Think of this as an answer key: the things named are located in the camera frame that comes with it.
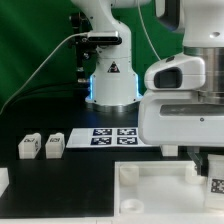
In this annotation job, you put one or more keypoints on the white obstacle wall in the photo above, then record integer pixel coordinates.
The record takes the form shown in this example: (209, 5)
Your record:
(4, 180)

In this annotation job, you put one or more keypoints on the white marker sheet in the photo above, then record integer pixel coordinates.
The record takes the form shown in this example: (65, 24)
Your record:
(104, 137)

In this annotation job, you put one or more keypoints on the green backdrop curtain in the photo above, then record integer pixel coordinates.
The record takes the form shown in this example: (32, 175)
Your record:
(30, 31)

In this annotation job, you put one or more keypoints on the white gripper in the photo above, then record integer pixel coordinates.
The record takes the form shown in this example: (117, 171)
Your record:
(170, 112)

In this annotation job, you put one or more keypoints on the white square tabletop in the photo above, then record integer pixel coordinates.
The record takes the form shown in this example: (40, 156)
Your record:
(156, 188)

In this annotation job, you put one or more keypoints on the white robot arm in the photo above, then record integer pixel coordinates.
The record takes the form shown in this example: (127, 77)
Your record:
(113, 85)

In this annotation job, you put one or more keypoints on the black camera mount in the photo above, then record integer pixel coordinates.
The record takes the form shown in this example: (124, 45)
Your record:
(84, 50)

